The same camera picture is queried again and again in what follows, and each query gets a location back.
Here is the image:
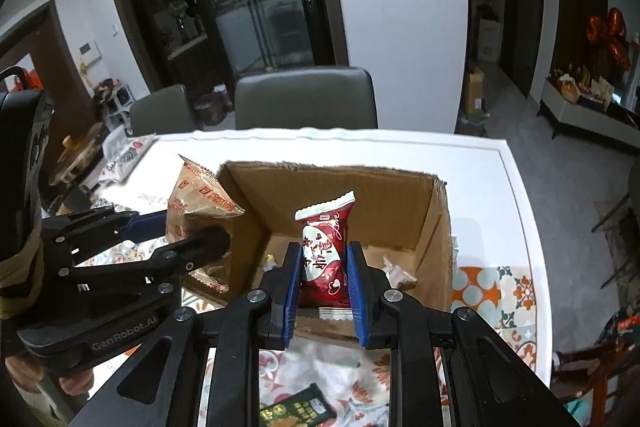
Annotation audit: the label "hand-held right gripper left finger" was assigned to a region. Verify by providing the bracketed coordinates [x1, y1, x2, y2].
[65, 242, 303, 427]

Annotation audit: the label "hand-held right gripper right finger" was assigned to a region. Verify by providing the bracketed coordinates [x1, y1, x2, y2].
[345, 241, 583, 427]

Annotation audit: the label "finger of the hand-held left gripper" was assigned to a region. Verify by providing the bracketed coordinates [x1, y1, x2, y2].
[42, 208, 168, 253]
[60, 224, 233, 288]

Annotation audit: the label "red snack packet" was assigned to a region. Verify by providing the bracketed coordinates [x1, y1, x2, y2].
[295, 191, 357, 323]

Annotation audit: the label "brown snack packet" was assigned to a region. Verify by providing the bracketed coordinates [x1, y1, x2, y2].
[164, 153, 247, 307]

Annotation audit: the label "cardboard box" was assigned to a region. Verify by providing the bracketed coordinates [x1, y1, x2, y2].
[215, 161, 458, 343]

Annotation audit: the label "green cracker packet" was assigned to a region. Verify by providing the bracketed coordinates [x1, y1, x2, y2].
[259, 382, 333, 427]

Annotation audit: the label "person's left hand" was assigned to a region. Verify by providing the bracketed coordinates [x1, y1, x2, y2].
[5, 352, 96, 400]

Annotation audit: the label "pale wrapped snack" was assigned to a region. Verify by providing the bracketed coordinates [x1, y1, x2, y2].
[382, 254, 418, 290]

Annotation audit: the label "white printed bag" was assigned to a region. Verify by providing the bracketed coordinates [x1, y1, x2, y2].
[99, 134, 157, 182]

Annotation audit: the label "narrow grey dining chair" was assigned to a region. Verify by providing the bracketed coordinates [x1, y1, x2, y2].
[129, 84, 191, 138]

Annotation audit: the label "patterned tablecloth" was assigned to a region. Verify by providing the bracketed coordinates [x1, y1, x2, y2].
[75, 129, 553, 427]

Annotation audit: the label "wide grey dining chair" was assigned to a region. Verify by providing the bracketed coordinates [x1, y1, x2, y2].
[234, 67, 379, 130]

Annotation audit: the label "brown cardboard carton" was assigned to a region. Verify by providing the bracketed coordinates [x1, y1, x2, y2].
[462, 67, 489, 115]

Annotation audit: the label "wooden chair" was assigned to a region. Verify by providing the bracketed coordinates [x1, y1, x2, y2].
[550, 337, 640, 427]

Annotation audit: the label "dark dining chair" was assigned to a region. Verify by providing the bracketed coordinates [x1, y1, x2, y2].
[592, 167, 640, 233]

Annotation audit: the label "white sideboard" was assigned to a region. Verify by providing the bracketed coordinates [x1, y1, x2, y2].
[537, 77, 640, 152]

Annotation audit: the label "white carton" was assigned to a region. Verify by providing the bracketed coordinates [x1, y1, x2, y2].
[476, 17, 502, 62]

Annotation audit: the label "woven basket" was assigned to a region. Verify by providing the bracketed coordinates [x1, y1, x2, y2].
[559, 74, 584, 104]

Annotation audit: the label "dark wooden door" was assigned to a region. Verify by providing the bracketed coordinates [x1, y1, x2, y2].
[500, 0, 546, 98]

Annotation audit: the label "red foil balloon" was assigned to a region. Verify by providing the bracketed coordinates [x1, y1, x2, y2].
[587, 7, 632, 70]

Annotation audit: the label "white wall intercom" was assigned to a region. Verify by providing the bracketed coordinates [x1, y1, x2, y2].
[80, 39, 104, 68]

